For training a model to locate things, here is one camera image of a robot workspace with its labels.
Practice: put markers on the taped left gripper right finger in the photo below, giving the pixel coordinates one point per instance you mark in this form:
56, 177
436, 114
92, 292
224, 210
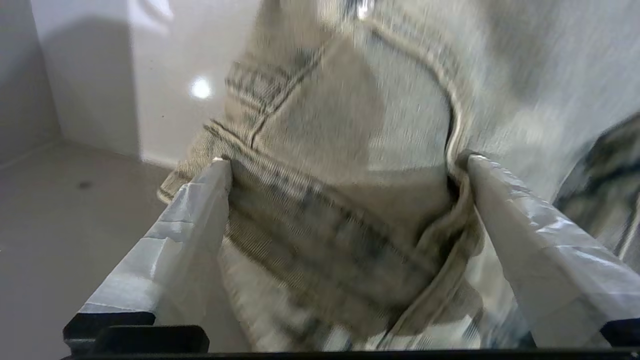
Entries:
555, 260

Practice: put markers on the grey denim shorts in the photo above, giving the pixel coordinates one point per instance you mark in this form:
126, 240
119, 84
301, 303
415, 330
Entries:
350, 175

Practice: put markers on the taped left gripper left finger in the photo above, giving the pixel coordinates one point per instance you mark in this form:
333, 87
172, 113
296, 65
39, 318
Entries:
165, 250

